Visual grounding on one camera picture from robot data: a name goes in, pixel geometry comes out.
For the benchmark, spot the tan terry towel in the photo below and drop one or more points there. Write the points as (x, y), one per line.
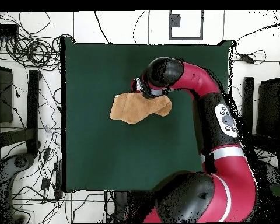
(135, 108)

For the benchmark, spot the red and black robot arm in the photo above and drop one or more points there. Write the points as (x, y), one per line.
(235, 177)

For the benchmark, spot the flat black box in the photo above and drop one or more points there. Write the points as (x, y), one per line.
(4, 29)

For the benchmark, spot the dark green table cloth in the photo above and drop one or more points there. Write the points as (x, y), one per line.
(95, 151)

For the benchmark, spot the long black bar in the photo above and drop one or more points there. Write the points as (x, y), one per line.
(33, 112)

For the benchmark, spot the black inline power adapter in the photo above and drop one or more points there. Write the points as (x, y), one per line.
(246, 58)

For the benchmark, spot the black power strip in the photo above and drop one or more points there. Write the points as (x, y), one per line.
(58, 177)

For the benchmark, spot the small black power adapter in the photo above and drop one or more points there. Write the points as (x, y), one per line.
(45, 183)

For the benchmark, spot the black monitor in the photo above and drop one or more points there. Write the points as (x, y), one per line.
(2, 93)

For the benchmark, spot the large black case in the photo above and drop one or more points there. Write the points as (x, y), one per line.
(269, 107)

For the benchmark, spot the grey chair base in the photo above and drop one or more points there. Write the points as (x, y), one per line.
(7, 168)

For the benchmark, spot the dark grey square frame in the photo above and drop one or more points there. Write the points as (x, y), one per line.
(175, 21)

